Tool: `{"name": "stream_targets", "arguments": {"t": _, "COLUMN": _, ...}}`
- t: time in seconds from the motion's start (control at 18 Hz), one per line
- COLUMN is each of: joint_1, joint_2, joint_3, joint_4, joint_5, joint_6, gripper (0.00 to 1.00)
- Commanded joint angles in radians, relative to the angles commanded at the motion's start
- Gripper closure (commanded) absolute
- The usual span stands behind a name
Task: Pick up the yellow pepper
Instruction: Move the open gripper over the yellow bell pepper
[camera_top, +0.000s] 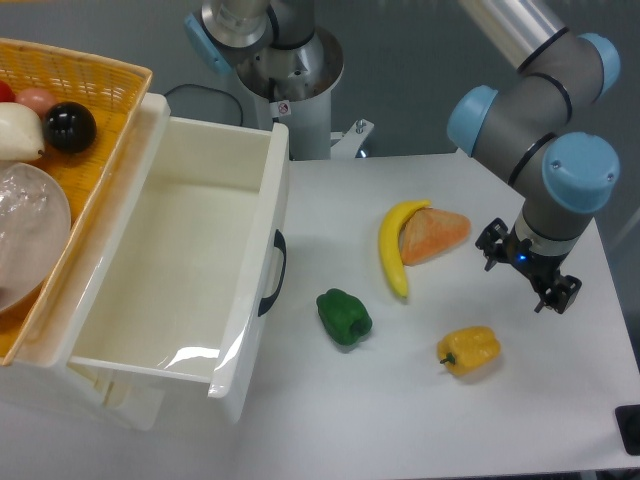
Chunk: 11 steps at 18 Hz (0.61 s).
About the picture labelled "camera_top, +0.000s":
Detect black cable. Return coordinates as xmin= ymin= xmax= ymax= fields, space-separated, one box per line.
xmin=162 ymin=83 xmax=245 ymax=126

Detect green bell pepper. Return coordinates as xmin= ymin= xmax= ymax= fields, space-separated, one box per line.
xmin=316 ymin=288 xmax=373 ymax=346

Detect white metal bracket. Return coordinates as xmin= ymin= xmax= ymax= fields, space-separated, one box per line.
xmin=330 ymin=119 xmax=375 ymax=160

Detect white drawer cabinet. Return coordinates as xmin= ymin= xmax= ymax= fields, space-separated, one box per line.
xmin=1 ymin=94 xmax=170 ymax=430

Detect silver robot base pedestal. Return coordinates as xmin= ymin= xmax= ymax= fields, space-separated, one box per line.
xmin=184 ymin=1 xmax=344 ymax=160

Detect black ball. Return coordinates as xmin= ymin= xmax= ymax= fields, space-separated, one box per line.
xmin=42 ymin=101 xmax=97 ymax=154

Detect black corner device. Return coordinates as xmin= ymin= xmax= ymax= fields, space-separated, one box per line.
xmin=614 ymin=404 xmax=640 ymax=456

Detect yellow bell pepper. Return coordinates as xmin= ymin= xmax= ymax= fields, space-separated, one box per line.
xmin=437 ymin=326 xmax=502 ymax=376

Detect pink peach toy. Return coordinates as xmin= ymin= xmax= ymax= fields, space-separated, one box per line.
xmin=15 ymin=88 xmax=58 ymax=116

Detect yellow banana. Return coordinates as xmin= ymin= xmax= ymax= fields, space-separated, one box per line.
xmin=378 ymin=199 xmax=431 ymax=299

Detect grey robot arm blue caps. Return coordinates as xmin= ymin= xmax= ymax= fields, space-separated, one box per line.
xmin=447 ymin=1 xmax=621 ymax=313

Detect white plastic drawer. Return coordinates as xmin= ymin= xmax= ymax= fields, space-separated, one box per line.
xmin=71 ymin=118 xmax=289 ymax=422

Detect red tomato toy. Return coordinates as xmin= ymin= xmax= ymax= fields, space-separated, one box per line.
xmin=0 ymin=81 xmax=15 ymax=103

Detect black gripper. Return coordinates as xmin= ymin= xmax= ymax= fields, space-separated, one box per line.
xmin=475 ymin=218 xmax=582 ymax=314

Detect black drawer handle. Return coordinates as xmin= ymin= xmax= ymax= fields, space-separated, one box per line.
xmin=258 ymin=229 xmax=288 ymax=317

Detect white radish toy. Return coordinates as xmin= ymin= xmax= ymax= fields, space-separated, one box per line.
xmin=0 ymin=102 xmax=45 ymax=162

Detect yellow woven basket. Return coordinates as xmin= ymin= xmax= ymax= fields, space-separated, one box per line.
xmin=1 ymin=38 xmax=152 ymax=366

